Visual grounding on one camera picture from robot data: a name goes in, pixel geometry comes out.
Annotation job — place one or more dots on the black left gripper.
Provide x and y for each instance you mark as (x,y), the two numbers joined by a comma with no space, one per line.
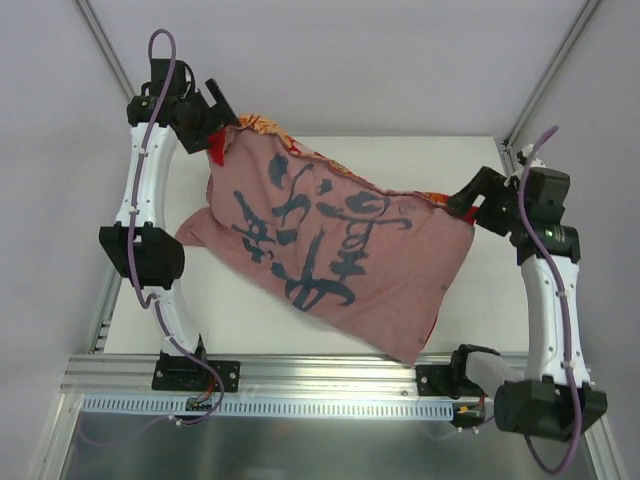
(211,125)

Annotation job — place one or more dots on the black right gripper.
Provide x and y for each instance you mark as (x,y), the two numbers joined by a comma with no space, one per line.
(473,190)

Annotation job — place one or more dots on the red cartoon pillowcase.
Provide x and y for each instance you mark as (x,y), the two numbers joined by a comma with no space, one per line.
(374,264)

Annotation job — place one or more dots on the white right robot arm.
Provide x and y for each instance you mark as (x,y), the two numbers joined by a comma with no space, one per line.
(553,398)

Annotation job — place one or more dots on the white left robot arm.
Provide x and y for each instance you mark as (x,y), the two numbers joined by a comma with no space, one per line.
(166,115)

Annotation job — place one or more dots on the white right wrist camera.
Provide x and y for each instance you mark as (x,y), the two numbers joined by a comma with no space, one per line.
(523,155)

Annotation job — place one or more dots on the left aluminium frame post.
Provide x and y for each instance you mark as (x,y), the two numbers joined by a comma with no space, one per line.
(116,73)

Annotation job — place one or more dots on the aluminium frame post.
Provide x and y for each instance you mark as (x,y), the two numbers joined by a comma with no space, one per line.
(116,73)
(552,69)

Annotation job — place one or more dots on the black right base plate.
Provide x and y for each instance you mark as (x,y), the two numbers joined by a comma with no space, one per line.
(435,380)

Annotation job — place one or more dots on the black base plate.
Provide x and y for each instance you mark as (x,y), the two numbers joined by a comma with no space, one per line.
(435,380)
(180,374)

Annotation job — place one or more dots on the right aluminium frame post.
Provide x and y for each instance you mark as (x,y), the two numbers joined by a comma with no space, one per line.
(552,69)

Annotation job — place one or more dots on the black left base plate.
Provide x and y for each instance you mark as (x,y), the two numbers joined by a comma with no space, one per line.
(180,374)

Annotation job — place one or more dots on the aluminium mounting rail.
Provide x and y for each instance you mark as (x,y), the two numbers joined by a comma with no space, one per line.
(268,376)

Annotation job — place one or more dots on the white slotted cable duct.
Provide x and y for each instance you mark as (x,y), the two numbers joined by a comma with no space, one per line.
(271,407)

